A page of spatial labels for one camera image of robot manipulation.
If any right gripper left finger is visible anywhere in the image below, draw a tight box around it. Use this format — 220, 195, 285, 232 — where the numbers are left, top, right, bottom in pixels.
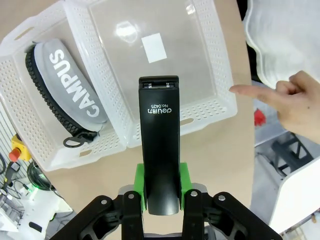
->
49, 162, 146, 240

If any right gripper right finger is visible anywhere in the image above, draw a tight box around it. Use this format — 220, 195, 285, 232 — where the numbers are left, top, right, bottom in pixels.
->
179, 162, 283, 240

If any black stapler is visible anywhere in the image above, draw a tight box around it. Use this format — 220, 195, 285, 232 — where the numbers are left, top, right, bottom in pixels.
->
138, 75, 181, 215

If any grey zippered pencil case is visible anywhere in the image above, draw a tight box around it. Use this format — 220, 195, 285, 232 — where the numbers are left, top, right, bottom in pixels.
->
24, 38, 109, 149

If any person's left hand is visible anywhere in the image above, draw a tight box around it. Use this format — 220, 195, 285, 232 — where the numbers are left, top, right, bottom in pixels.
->
229, 70, 320, 146

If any white table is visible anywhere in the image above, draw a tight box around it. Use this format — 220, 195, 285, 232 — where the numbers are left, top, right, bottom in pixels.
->
268, 156, 320, 235

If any yellow emergency stop button box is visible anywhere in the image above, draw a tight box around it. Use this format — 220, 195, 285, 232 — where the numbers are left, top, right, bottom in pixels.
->
9, 133, 33, 163

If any white perforated plastic basket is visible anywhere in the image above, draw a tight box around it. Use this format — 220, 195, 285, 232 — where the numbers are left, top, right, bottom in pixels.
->
64, 0, 238, 148
0, 0, 129, 172

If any person in white t-shirt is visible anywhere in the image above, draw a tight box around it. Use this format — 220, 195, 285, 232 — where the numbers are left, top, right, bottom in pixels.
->
241, 0, 320, 90

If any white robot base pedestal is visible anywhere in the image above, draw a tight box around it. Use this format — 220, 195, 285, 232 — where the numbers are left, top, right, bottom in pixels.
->
21, 186, 76, 240

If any black coiled cable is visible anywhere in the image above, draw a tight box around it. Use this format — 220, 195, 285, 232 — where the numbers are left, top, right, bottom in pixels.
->
26, 161, 57, 193

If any black metal frame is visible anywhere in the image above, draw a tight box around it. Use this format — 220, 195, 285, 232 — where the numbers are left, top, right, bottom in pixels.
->
271, 133, 315, 177

